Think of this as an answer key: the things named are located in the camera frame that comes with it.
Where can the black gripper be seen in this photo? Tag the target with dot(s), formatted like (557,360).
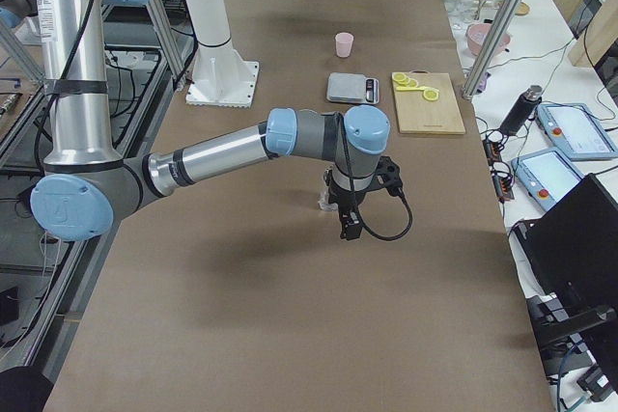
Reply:
(346,199)

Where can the pink plastic cup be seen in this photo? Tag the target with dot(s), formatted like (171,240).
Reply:
(343,44)

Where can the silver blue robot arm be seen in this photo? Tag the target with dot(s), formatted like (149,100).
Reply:
(87,185)

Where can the silver digital kitchen scale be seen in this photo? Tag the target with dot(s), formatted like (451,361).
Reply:
(352,88)

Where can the wooden cutting board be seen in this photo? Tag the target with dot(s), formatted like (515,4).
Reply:
(416,115)

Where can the yellow plastic knife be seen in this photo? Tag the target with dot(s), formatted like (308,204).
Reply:
(412,89)

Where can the lemon slice far single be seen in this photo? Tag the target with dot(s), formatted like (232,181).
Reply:
(431,94)

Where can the orange power strip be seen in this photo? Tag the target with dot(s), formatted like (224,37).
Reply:
(501,172)

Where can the black thermos bottle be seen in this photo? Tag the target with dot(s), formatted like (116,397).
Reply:
(522,109)

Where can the teach pendant near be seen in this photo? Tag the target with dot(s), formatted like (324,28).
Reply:
(546,175)

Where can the teach pendant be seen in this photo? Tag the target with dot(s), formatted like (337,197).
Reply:
(573,130)
(546,175)

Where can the pink bowl with ice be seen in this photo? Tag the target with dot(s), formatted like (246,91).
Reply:
(476,35)

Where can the black monitor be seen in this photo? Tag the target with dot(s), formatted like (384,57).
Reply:
(572,250)

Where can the teach pendant far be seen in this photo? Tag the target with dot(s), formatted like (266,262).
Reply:
(573,130)

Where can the white camera mast with base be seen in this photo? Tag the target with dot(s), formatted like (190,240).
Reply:
(220,76)

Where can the aluminium frame post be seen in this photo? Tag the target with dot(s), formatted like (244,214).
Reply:
(493,38)

